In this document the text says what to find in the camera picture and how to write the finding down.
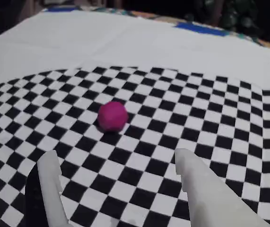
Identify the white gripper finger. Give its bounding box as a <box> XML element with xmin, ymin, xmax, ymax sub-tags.
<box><xmin>25</xmin><ymin>150</ymin><xmax>70</xmax><ymax>227</ymax></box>
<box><xmin>174</xmin><ymin>148</ymin><xmax>270</xmax><ymax>227</ymax></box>

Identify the pink faceted ball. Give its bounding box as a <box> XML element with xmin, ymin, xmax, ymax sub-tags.
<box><xmin>98</xmin><ymin>101</ymin><xmax>129</xmax><ymax>132</ymax></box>

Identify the black white checkerboard cloth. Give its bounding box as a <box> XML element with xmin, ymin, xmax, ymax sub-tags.
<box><xmin>0</xmin><ymin>8</ymin><xmax>270</xmax><ymax>227</ymax></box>

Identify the blue tape piece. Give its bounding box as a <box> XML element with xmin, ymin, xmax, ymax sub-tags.
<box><xmin>46</xmin><ymin>6</ymin><xmax>84</xmax><ymax>13</ymax></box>
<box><xmin>174</xmin><ymin>21</ymin><xmax>230</xmax><ymax>37</ymax></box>

